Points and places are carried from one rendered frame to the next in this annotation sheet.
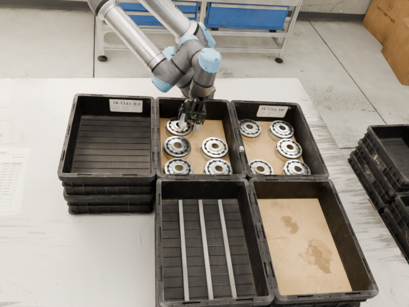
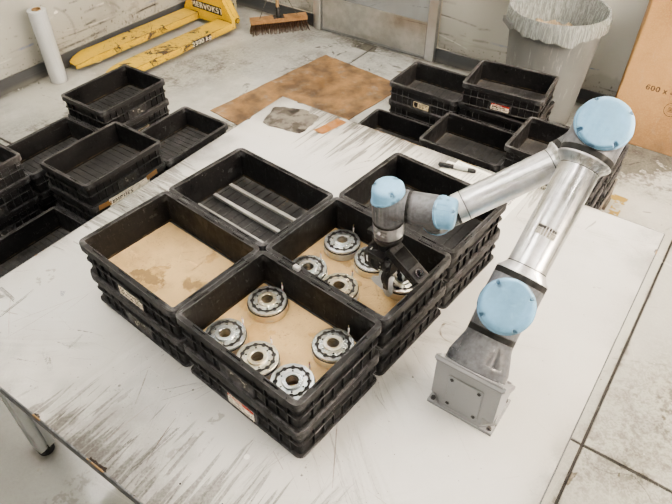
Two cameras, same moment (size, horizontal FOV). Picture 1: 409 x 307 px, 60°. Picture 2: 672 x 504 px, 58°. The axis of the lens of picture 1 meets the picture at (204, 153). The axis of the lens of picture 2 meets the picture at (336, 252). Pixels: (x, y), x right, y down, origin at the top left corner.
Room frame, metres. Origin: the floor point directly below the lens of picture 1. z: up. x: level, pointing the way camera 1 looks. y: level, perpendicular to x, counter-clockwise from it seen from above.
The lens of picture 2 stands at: (1.83, -0.69, 2.01)
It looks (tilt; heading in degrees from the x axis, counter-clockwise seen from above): 43 degrees down; 145
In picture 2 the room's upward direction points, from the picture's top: straight up
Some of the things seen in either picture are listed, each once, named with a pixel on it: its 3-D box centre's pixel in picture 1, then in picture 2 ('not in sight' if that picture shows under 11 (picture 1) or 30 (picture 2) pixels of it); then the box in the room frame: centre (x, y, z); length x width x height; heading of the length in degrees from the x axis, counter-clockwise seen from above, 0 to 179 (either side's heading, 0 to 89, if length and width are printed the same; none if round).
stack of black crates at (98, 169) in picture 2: not in sight; (114, 194); (-0.49, -0.24, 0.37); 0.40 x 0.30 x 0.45; 110
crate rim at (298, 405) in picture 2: (275, 137); (278, 322); (0.98, -0.25, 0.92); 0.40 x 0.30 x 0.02; 15
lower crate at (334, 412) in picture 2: not in sight; (282, 363); (0.98, -0.25, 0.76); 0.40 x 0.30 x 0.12; 15
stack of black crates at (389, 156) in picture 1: (387, 175); not in sight; (1.46, -1.08, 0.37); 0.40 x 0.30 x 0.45; 20
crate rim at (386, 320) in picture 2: (196, 136); (357, 255); (0.91, 0.04, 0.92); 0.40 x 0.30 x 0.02; 15
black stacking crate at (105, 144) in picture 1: (112, 144); (420, 214); (0.83, 0.33, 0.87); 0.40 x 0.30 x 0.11; 15
